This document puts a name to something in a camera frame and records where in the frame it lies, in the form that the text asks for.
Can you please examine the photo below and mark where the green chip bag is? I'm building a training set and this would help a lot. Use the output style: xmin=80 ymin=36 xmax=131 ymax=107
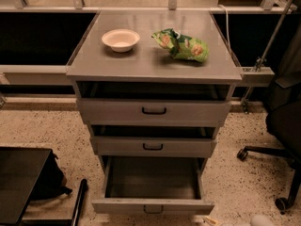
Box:
xmin=151 ymin=28 xmax=209 ymax=63

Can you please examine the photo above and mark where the grey drawer cabinet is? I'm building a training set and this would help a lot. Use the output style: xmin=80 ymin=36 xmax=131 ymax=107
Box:
xmin=65 ymin=8 xmax=244 ymax=171

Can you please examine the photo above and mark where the dark backpack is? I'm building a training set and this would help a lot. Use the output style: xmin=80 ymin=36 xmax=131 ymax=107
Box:
xmin=30 ymin=153 xmax=72 ymax=201

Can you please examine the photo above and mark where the grey bottom drawer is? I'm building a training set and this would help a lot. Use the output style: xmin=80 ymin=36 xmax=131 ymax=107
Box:
xmin=92 ymin=156 xmax=214 ymax=215

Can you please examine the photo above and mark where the black office chair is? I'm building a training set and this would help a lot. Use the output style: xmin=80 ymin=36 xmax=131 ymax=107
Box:
xmin=237 ymin=24 xmax=301 ymax=214

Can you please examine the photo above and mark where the white cable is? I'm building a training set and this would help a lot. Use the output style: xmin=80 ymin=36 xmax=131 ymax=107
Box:
xmin=217 ymin=4 xmax=233 ymax=55

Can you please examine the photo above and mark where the grey middle drawer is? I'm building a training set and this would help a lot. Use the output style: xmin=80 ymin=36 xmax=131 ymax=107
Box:
xmin=90 ymin=137 xmax=217 ymax=158

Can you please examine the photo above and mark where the white bowl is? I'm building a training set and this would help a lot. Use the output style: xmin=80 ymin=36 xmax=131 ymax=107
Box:
xmin=102 ymin=29 xmax=140 ymax=53

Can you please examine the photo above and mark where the grey drawer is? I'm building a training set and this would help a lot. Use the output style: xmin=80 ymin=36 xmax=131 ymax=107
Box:
xmin=90 ymin=137 xmax=217 ymax=158
xmin=92 ymin=156 xmax=214 ymax=215
xmin=77 ymin=99 xmax=230 ymax=127

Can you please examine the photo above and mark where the grey top drawer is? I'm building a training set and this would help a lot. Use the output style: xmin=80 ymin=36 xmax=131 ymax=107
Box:
xmin=77 ymin=99 xmax=230 ymax=127

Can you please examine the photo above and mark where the metal diagonal rod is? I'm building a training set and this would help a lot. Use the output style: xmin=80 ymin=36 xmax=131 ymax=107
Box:
xmin=241 ymin=0 xmax=293 ymax=114

